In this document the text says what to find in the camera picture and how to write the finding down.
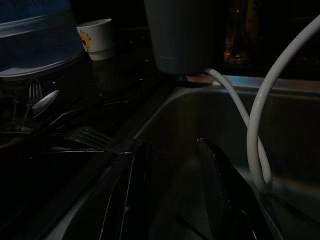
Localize white printed mug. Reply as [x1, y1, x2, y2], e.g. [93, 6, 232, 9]
[76, 18, 117, 61]

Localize grey water filter canister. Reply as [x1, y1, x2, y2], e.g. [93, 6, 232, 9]
[142, 0, 226, 76]

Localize silver spoon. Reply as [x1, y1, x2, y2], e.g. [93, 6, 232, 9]
[31, 89, 60, 118]

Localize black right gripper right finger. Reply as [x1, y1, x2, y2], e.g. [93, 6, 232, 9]
[174, 137, 285, 240]

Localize white stacked plastic drawers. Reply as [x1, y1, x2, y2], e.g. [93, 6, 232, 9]
[0, 0, 87, 78]

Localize olive oil bottle green cap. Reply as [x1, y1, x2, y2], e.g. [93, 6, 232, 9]
[223, 0, 261, 65]

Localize stainless steel sink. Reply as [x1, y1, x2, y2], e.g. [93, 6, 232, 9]
[24, 74, 320, 240]

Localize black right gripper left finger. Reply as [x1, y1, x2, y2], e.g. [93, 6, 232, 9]
[98, 141, 153, 240]

